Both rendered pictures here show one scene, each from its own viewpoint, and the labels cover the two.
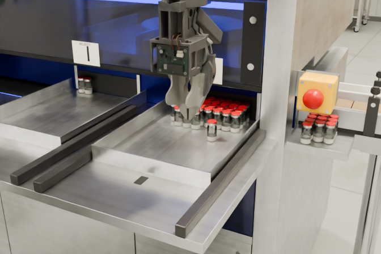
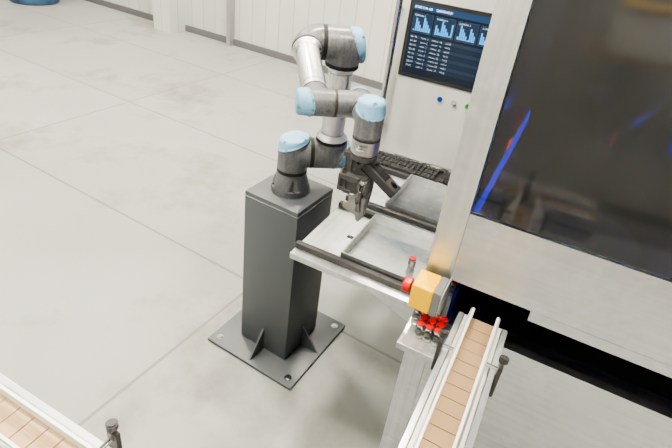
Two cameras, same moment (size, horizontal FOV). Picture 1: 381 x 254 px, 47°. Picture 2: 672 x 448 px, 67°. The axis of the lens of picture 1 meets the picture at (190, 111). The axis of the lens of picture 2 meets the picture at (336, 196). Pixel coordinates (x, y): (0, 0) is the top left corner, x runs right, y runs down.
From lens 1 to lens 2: 1.44 m
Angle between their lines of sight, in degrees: 77
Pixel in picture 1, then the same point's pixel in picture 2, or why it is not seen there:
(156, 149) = (391, 244)
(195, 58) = (343, 183)
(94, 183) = (348, 222)
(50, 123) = (423, 204)
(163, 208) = (322, 243)
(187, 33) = (349, 169)
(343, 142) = (418, 346)
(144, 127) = (426, 241)
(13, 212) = not seen: hidden behind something
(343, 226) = not seen: outside the picture
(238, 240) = not seen: hidden behind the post
